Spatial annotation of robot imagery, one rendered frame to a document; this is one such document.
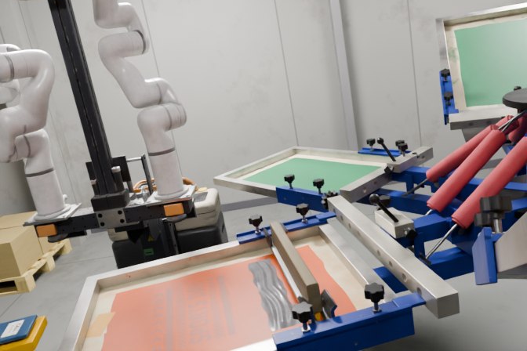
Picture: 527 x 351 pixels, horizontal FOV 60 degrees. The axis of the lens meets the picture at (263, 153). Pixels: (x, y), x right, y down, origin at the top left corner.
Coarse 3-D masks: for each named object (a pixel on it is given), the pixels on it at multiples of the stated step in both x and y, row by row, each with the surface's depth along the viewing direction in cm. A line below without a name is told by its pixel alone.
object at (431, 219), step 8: (424, 216) 130; (432, 216) 129; (440, 216) 129; (416, 224) 126; (424, 224) 125; (432, 224) 125; (440, 224) 126; (416, 232) 125; (424, 232) 125; (432, 232) 126; (440, 232) 126; (400, 240) 124; (408, 240) 125; (424, 240) 126; (432, 240) 126
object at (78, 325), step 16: (320, 224) 150; (256, 240) 147; (336, 240) 137; (176, 256) 145; (192, 256) 144; (208, 256) 145; (224, 256) 146; (352, 256) 126; (112, 272) 142; (128, 272) 141; (144, 272) 142; (160, 272) 143; (352, 272) 122; (368, 272) 116; (96, 288) 136; (384, 288) 108; (80, 304) 126; (80, 320) 118; (64, 336) 112; (80, 336) 112
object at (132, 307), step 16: (272, 256) 141; (304, 256) 138; (208, 272) 139; (224, 272) 137; (240, 272) 135; (320, 272) 127; (144, 288) 136; (160, 288) 134; (240, 288) 126; (256, 288) 125; (112, 304) 130; (128, 304) 128; (144, 304) 127; (112, 320) 122; (128, 320) 120; (144, 320) 119
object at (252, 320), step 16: (288, 288) 122; (320, 288) 119; (336, 288) 118; (240, 304) 119; (256, 304) 117; (336, 304) 111; (352, 304) 110; (240, 320) 111; (256, 320) 110; (112, 336) 114; (128, 336) 113; (144, 336) 112; (240, 336) 105; (256, 336) 104
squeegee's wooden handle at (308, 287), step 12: (276, 228) 136; (276, 240) 133; (288, 240) 126; (288, 252) 119; (288, 264) 121; (300, 264) 112; (300, 276) 107; (312, 276) 106; (300, 288) 110; (312, 288) 102; (312, 300) 103
